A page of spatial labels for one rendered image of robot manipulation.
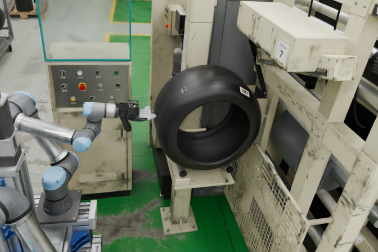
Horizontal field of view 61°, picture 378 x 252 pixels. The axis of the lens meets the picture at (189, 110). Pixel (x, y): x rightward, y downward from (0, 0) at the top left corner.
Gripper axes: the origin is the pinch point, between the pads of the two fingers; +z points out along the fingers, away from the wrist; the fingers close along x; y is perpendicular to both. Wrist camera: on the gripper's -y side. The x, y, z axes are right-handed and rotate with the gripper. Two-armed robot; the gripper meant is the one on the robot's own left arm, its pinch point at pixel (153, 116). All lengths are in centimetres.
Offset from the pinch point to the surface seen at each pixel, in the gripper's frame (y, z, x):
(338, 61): 57, 57, -44
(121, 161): -83, -6, 63
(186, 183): -36.9, 23.6, -10.4
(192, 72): 24.8, 17.7, 6.4
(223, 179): -37, 47, -8
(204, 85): 24.6, 20.3, -8.3
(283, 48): 55, 42, -29
